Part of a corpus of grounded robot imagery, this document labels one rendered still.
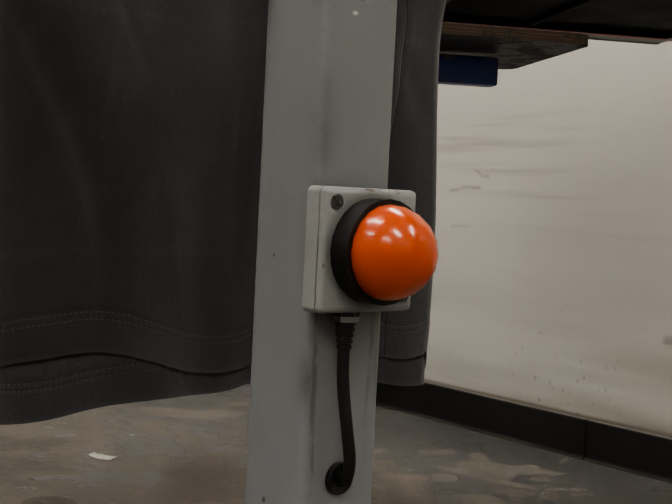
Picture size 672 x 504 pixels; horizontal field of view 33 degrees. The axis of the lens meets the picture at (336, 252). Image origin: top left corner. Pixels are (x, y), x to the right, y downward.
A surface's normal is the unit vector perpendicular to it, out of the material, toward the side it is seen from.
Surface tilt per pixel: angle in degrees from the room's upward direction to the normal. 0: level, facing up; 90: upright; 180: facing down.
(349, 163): 90
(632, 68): 90
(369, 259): 99
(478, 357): 90
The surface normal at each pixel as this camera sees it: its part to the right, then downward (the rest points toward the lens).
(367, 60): 0.64, 0.07
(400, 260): 0.17, 0.22
